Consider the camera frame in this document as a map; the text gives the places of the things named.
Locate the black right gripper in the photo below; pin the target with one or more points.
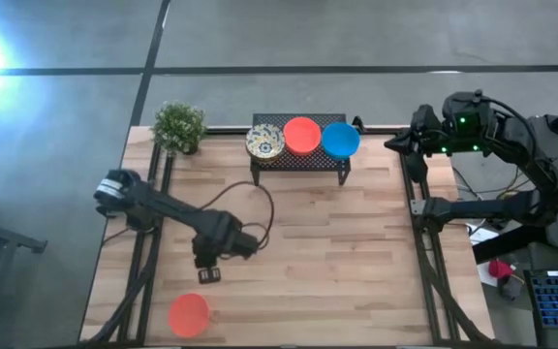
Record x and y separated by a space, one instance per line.
426 136

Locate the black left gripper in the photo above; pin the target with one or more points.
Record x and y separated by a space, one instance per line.
216 247

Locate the orange plastic bowl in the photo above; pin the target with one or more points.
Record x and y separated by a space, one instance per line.
188 315
302 136

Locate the blue plastic bowl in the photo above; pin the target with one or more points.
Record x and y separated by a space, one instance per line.
340 140

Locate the floral patterned yellow bowl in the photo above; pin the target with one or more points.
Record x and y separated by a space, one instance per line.
264 143

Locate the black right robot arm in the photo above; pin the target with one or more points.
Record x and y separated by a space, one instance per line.
482 208

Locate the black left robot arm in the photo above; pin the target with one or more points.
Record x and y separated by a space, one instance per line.
163 206

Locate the black perforated metal rack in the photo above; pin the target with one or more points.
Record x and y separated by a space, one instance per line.
308 165

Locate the white paper sheet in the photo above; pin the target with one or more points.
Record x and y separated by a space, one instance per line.
482 236

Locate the small green potted plant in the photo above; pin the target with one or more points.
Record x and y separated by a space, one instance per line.
177 126

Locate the black floor stand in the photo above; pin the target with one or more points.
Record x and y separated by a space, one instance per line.
39 245

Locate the small dark grey device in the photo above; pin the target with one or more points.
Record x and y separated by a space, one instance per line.
509 289

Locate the small black clamp bracket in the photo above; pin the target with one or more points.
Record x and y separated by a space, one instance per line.
358 125

